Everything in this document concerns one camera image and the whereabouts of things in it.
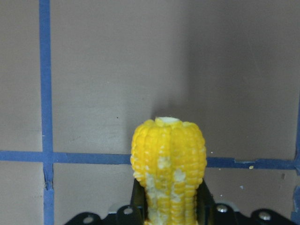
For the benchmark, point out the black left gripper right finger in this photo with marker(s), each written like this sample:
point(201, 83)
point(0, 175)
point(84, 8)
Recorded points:
point(210, 212)

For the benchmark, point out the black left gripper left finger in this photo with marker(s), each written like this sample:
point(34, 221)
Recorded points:
point(134, 213)

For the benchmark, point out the yellow corn cob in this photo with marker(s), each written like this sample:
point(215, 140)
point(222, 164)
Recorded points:
point(168, 157)

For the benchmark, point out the brown paper table mat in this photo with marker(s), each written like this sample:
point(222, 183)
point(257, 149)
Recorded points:
point(78, 76)

